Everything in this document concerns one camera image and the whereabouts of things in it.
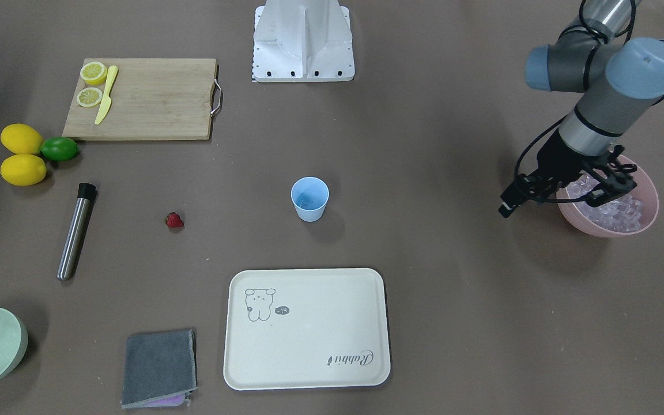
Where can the yellow plastic knife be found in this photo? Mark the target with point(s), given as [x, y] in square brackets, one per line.
[106, 102]

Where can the red strawberry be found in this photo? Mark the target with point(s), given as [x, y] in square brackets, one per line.
[174, 221]

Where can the yellow lemon upper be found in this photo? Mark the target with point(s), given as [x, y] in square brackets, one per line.
[20, 138]

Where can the cream rabbit tray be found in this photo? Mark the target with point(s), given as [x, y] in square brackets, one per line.
[306, 329]

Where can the lemon slice lower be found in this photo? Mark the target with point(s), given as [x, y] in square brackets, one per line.
[89, 97]

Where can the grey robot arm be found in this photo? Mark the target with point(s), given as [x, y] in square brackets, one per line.
[619, 76]

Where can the grey folded cloth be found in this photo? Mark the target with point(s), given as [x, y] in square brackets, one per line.
[159, 369]

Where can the yellow lemon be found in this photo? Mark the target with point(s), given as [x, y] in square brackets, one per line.
[20, 138]
[23, 169]

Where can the yellow lemon lower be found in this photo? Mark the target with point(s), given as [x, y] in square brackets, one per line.
[23, 169]

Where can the clear ice cubes pile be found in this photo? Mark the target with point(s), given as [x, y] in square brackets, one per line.
[620, 207]

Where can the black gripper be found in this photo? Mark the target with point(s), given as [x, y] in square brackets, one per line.
[559, 154]

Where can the wooden cutting board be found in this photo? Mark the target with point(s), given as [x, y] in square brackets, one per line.
[153, 99]

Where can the steel muddler black tip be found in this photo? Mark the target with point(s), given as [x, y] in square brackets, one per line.
[86, 196]

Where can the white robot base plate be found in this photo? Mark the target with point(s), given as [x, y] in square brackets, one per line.
[302, 41]

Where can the lemon slice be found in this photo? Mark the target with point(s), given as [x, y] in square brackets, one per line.
[94, 73]
[89, 97]

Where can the lemon slice upper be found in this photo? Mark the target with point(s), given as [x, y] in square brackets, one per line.
[94, 73]

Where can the light blue cup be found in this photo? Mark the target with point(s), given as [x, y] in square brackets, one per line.
[310, 196]

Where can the green lime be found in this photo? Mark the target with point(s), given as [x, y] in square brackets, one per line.
[59, 149]

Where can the pink bowl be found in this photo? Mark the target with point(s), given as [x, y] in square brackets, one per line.
[608, 222]

